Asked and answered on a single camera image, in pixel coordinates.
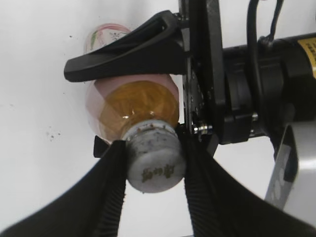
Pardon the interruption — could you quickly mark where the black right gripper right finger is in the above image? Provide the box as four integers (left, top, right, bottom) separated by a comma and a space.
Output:
180, 137, 316, 237

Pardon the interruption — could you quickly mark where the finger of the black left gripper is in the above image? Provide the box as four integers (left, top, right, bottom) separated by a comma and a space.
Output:
93, 136, 110, 158
64, 10, 187, 82

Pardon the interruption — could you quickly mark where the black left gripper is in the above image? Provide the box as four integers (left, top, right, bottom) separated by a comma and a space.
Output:
176, 0, 297, 156

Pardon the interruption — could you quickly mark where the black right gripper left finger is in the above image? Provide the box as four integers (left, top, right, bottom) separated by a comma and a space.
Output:
0, 140, 127, 237

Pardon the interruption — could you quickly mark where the peach oolong tea bottle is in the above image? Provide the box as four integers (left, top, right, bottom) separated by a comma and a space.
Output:
83, 23, 180, 145

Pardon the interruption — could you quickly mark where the white bottle cap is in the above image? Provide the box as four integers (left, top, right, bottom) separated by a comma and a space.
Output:
123, 119, 186, 194

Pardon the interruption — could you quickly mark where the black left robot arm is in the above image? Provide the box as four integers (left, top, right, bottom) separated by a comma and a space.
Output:
64, 0, 316, 154

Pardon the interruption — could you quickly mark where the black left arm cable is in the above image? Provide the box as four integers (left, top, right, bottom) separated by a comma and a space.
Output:
246, 0, 284, 104

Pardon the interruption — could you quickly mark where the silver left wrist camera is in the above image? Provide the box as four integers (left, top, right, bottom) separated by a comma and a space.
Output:
264, 122, 316, 215

